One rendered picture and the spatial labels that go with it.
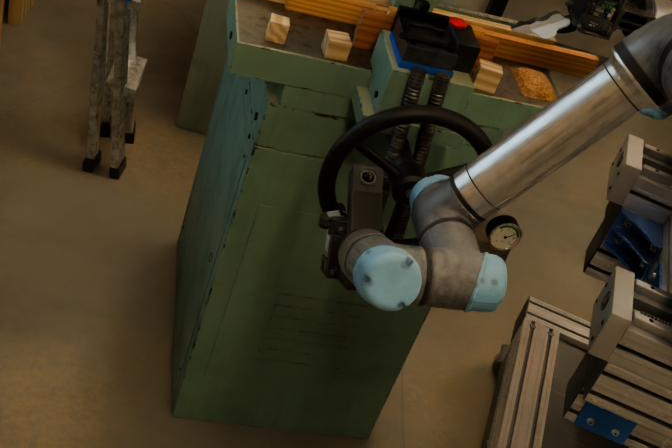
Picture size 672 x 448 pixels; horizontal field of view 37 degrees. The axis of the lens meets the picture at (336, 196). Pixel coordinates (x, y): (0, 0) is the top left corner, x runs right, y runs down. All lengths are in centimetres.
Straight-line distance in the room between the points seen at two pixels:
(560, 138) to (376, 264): 29
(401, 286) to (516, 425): 100
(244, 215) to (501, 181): 65
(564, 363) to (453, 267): 119
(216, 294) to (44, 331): 51
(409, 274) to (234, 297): 80
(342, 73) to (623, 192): 67
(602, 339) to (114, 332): 115
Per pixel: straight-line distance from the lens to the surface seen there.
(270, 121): 172
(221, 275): 193
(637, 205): 209
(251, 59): 166
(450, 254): 127
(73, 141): 290
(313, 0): 179
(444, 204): 135
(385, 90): 160
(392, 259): 121
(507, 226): 186
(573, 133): 131
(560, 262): 312
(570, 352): 246
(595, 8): 165
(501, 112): 178
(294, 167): 178
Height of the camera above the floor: 166
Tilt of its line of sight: 34 degrees down
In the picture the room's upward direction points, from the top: 20 degrees clockwise
